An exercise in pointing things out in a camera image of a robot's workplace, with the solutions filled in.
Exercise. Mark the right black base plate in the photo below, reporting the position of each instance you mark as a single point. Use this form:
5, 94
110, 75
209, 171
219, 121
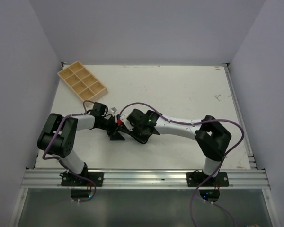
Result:
195, 178

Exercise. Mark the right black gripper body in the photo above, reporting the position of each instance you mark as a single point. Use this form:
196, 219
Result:
137, 132

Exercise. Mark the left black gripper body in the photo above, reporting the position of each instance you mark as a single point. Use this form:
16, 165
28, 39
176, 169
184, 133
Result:
109, 125

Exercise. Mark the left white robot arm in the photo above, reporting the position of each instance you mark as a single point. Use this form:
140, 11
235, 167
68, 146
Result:
58, 135

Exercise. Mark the wooden compartment tray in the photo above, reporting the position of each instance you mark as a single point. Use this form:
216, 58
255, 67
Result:
82, 82

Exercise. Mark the black underwear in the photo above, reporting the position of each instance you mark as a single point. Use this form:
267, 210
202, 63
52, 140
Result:
132, 133

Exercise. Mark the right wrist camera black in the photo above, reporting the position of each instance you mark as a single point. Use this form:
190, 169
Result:
136, 117

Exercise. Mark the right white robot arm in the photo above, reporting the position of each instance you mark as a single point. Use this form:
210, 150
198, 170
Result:
212, 138

